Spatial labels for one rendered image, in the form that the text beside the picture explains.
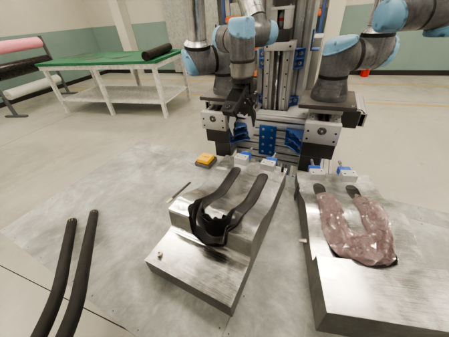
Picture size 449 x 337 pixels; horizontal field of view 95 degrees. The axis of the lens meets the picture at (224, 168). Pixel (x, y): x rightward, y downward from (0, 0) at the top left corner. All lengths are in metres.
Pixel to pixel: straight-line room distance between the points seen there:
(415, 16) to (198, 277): 0.84
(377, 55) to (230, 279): 0.94
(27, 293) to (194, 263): 1.58
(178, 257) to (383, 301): 0.46
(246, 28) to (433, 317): 0.74
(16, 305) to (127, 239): 1.33
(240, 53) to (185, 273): 0.61
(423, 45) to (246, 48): 5.69
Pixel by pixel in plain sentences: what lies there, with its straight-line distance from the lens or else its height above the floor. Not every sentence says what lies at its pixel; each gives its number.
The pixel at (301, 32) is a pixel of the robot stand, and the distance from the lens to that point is 1.18.
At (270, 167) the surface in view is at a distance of 0.77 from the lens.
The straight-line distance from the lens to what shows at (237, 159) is 0.81.
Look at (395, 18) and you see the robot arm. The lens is 0.76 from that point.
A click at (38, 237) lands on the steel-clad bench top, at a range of 1.00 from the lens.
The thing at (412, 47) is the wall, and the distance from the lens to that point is 6.18.
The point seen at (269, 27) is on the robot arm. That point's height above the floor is 1.32.
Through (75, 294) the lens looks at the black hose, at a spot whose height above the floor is 0.92.
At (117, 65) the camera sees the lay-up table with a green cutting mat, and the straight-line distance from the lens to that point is 3.90.
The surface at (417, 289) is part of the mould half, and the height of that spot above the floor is 0.91.
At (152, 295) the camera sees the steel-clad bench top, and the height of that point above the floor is 0.80.
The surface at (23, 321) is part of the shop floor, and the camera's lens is 1.94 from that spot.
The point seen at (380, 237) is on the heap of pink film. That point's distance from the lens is 0.67.
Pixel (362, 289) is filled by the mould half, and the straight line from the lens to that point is 0.56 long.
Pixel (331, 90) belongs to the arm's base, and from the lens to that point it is 1.01.
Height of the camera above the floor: 1.38
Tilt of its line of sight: 37 degrees down
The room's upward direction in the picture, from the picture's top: 5 degrees counter-clockwise
